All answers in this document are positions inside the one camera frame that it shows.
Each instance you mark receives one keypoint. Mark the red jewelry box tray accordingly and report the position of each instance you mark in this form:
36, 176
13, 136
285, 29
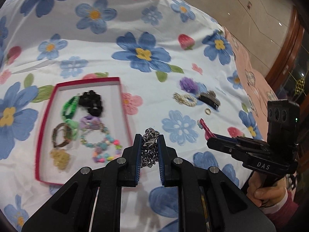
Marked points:
93, 148

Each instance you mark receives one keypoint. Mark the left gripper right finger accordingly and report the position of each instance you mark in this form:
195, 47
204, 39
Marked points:
166, 156

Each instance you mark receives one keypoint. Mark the wooden furniture edge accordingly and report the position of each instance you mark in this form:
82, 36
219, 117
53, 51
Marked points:
287, 55

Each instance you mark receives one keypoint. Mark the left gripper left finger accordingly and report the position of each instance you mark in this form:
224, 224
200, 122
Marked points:
131, 169

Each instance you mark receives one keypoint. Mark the pink hair clip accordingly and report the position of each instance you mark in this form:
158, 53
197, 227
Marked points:
202, 125

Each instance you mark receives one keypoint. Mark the black camera box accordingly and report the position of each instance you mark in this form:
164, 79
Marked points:
283, 119

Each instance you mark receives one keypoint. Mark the right hand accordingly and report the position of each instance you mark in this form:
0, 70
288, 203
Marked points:
269, 195

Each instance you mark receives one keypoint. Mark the pink sleeve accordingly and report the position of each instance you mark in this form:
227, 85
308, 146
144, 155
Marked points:
281, 212

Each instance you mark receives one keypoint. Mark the purple fluffy scrunchie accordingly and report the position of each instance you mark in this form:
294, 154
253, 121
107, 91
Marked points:
189, 85

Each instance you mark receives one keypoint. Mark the pearl scrunchie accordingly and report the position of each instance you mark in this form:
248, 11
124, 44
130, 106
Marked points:
185, 99

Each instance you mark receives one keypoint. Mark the floral white bed sheet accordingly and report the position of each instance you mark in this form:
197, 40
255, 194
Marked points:
150, 45

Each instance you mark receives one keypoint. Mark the grey claw hair clip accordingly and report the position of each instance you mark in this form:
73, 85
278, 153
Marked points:
210, 99

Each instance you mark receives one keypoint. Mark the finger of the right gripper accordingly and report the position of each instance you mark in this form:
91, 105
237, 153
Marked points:
225, 138

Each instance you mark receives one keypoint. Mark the purple bow hair clip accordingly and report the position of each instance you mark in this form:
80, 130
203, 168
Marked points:
90, 122

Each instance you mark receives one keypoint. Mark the green face wrist watch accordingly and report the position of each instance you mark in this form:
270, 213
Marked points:
61, 135

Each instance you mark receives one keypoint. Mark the pink blanket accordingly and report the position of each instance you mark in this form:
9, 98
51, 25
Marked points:
258, 90

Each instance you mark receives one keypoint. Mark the black scrunchie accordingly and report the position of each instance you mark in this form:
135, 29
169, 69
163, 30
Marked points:
92, 102

